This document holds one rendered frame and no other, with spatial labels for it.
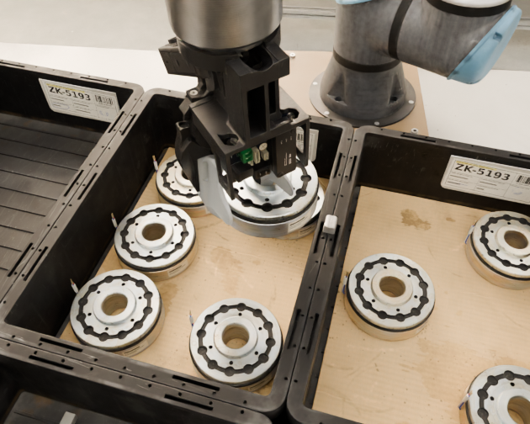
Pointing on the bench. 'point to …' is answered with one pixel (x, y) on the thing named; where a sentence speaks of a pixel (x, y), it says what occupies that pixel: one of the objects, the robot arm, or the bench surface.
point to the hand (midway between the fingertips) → (237, 193)
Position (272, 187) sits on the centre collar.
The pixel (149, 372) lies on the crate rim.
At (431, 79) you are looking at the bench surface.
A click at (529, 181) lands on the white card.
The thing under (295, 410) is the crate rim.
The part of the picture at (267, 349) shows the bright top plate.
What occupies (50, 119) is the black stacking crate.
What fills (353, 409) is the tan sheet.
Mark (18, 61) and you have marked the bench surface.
